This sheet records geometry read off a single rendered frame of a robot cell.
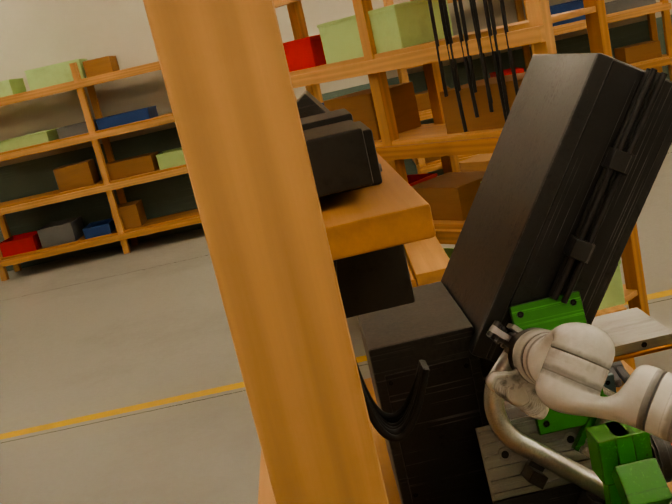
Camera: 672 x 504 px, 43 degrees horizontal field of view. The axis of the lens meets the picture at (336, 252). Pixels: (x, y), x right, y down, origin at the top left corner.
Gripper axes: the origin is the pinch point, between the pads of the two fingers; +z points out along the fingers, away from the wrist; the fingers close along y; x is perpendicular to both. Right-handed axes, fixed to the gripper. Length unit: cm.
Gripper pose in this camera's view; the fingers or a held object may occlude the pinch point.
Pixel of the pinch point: (517, 348)
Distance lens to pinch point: 132.6
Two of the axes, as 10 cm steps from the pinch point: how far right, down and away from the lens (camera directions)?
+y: -8.3, -5.5, 0.2
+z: 0.0, 0.4, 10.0
